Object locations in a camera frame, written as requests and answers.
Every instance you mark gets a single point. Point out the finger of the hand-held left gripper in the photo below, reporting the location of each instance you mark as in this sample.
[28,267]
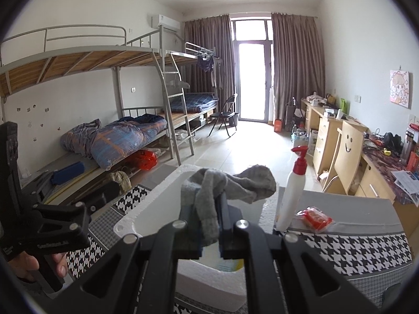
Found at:
[101,194]
[39,186]

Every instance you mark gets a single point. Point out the black yellow bag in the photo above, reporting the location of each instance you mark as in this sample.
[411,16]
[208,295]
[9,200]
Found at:
[331,99]

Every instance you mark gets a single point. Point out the metal bunk bed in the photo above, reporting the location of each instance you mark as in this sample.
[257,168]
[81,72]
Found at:
[81,60]
[186,59]

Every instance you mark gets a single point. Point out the metal bunk ladder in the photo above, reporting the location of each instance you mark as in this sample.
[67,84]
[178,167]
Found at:
[176,96]

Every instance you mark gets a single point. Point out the red plastic bag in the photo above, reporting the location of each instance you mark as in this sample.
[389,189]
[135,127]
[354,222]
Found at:
[142,159]

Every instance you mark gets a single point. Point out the white bottle red pump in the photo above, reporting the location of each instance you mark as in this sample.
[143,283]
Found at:
[291,196]

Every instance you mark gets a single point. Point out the blue pouch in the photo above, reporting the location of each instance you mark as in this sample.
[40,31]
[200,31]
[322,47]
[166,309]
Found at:
[68,172]

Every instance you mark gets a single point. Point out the cartoon wall picture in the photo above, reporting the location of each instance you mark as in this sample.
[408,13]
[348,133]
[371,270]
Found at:
[399,89]

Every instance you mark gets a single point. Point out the hanging dark clothes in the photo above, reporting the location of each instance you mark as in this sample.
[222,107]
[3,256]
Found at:
[206,62]

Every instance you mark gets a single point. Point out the blue quilt orange stripes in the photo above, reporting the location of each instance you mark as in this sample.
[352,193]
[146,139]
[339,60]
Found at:
[114,139]

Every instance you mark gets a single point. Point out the grey folded cloth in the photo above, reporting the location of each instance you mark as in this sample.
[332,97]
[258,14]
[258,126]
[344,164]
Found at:
[176,84]

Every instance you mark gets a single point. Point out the grey sock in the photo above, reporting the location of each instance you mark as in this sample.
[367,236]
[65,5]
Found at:
[255,183]

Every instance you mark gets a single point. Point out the wooden desk with drawers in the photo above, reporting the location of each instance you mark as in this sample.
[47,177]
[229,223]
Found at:
[322,137]

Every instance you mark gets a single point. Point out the white air conditioner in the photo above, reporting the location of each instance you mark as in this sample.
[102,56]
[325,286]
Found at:
[167,22]

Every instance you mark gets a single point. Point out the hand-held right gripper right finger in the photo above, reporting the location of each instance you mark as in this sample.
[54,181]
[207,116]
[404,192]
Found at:
[229,235]

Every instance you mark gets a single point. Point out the wooden desk patterned cover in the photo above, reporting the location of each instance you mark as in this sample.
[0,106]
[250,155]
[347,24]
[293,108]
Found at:
[373,176]

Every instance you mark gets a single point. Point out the dark blue plaid quilt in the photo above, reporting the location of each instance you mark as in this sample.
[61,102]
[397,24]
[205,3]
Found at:
[193,101]

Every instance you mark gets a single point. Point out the black headphones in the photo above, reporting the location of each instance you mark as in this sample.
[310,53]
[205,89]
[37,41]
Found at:
[392,141]

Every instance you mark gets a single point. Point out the glass balcony door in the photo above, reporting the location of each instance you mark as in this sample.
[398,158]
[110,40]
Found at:
[250,78]

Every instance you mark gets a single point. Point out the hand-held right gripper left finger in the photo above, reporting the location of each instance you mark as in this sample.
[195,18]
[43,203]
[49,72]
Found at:
[190,235]

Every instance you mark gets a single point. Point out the white plastic bag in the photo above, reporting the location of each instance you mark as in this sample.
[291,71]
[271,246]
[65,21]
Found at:
[315,98]

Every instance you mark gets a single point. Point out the brown curtain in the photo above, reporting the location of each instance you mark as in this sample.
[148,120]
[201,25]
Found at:
[298,68]
[209,45]

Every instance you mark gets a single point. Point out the green box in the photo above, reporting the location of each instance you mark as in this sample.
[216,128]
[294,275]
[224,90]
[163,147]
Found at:
[342,104]

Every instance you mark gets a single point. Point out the red snack packet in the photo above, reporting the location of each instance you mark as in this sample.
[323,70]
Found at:
[314,219]

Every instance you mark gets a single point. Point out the beige cloth bundle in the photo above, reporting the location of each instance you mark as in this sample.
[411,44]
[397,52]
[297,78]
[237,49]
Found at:
[118,181]

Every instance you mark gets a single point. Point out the person's left hand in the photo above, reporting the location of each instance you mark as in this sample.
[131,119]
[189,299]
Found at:
[23,268]

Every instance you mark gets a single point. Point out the white foam box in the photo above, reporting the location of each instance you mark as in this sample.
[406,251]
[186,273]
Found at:
[209,284]

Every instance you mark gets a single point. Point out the printed papers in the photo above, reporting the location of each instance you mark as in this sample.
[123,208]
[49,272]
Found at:
[407,186]

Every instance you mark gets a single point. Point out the black folding chair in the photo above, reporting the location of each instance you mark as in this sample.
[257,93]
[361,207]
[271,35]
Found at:
[227,114]

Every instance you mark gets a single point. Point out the wooden chair smiley backrest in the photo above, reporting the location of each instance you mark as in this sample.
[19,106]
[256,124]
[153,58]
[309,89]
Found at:
[347,157]

